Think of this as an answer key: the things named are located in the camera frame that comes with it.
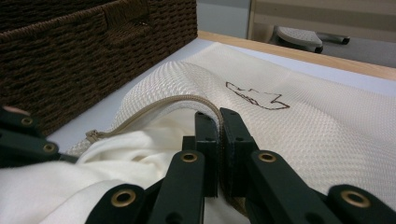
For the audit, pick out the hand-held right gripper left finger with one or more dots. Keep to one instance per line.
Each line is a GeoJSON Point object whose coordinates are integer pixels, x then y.
{"type": "Point", "coordinates": [210, 161]}

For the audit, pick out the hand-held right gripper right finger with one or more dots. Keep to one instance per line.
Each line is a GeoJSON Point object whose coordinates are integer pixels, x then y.
{"type": "Point", "coordinates": [235, 140]}

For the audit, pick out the white cloth garment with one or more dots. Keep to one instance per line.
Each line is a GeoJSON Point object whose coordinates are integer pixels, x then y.
{"type": "Point", "coordinates": [62, 186]}

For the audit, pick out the cream mesh laundry bag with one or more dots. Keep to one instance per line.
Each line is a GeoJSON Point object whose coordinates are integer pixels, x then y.
{"type": "Point", "coordinates": [311, 140]}

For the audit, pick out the dark brown wicker basket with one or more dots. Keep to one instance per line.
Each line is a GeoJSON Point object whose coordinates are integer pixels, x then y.
{"type": "Point", "coordinates": [77, 62]}

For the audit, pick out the grey office chair base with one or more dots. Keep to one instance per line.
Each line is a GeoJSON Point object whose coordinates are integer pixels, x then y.
{"type": "Point", "coordinates": [297, 37]}

